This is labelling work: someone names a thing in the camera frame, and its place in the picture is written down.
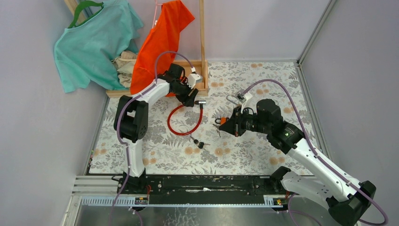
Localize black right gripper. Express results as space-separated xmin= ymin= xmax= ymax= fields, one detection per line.
xmin=219 ymin=105 xmax=270 ymax=137

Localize orange black padlock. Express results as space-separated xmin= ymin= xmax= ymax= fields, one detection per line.
xmin=215 ymin=117 xmax=230 ymax=125

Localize beige crumpled cloth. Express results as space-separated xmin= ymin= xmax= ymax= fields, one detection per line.
xmin=111 ymin=51 xmax=137 ymax=88

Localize black headed keys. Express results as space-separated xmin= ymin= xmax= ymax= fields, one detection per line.
xmin=190 ymin=136 xmax=209 ymax=149

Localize brass padlock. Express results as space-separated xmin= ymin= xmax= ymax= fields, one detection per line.
xmin=226 ymin=95 xmax=239 ymax=106

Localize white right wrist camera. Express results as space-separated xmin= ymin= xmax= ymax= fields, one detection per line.
xmin=236 ymin=90 xmax=253 ymax=113

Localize red cable lock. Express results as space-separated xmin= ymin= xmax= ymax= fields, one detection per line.
xmin=167 ymin=100 xmax=207 ymax=136

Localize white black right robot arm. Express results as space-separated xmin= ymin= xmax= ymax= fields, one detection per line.
xmin=215 ymin=99 xmax=376 ymax=226

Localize green clothes hanger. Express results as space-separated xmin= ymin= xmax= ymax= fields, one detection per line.
xmin=65 ymin=0 xmax=104 ymax=29

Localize teal shirt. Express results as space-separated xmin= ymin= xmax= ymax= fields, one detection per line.
xmin=54 ymin=0 xmax=143 ymax=93

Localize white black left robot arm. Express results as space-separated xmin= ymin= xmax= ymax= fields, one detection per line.
xmin=114 ymin=64 xmax=203 ymax=194

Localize aluminium frame rail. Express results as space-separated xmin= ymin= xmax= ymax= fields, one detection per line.
xmin=297 ymin=0 xmax=338 ymax=67

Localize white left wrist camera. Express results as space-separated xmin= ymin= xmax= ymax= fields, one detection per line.
xmin=187 ymin=73 xmax=203 ymax=89

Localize orange shirt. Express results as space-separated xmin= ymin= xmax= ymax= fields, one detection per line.
xmin=130 ymin=0 xmax=195 ymax=95

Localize floral table mat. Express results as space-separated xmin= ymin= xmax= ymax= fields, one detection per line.
xmin=88 ymin=61 xmax=327 ymax=176

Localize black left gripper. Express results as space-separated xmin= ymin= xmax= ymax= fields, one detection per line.
xmin=169 ymin=78 xmax=197 ymax=106

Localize wooden clothes rack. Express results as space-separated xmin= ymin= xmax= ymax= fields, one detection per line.
xmin=77 ymin=0 xmax=209 ymax=98

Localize pink clothes hanger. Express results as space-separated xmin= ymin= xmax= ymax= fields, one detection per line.
xmin=152 ymin=0 xmax=163 ymax=29

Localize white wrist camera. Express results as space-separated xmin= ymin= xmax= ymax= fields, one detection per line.
xmin=187 ymin=73 xmax=203 ymax=89
xmin=236 ymin=90 xmax=253 ymax=113

